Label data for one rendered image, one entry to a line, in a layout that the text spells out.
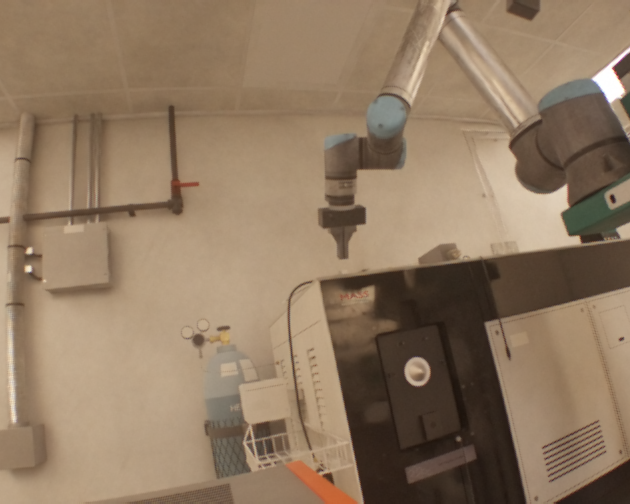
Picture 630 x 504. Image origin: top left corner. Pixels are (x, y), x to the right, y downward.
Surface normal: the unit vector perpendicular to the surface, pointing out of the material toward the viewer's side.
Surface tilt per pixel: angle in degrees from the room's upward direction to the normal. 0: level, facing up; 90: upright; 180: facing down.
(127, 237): 90
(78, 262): 90
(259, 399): 90
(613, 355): 90
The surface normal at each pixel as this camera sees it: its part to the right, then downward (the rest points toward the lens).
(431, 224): 0.26, -0.30
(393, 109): -0.18, -0.16
